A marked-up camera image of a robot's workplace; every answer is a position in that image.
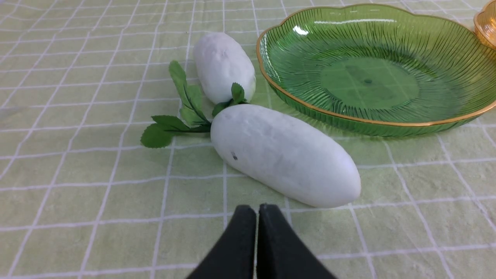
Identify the green glass plate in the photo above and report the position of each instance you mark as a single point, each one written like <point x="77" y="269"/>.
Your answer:
<point x="378" y="70"/>

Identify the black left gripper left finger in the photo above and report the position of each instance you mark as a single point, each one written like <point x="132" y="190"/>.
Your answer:
<point x="232" y="256"/>

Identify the white radish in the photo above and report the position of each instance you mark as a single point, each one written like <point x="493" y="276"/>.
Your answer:
<point x="280" y="151"/>
<point x="221" y="61"/>

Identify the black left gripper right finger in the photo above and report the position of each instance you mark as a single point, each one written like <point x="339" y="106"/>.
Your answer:
<point x="281" y="254"/>

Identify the amber glass plate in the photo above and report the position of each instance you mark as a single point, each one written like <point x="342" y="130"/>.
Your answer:
<point x="485" y="25"/>

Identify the green checkered tablecloth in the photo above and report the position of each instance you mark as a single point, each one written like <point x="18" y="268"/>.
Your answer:
<point x="81" y="198"/>

